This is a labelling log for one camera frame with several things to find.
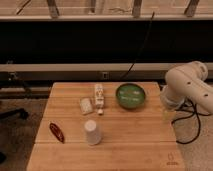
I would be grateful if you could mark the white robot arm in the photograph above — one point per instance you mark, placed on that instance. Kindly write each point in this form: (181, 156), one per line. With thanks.
(183, 82)

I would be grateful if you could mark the dark red chili pepper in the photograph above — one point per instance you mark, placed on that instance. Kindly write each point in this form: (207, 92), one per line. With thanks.
(57, 132)

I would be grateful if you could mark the green ceramic bowl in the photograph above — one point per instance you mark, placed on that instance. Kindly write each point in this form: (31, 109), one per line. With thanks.
(130, 95)

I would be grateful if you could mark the white upside-down paper cup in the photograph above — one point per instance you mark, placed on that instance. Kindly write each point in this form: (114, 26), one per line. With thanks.
(92, 132)

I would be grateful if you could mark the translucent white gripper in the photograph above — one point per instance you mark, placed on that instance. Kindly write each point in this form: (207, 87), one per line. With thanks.
(168, 115)

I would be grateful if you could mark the white rectangular box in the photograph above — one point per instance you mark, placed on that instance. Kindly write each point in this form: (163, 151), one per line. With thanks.
(99, 95)

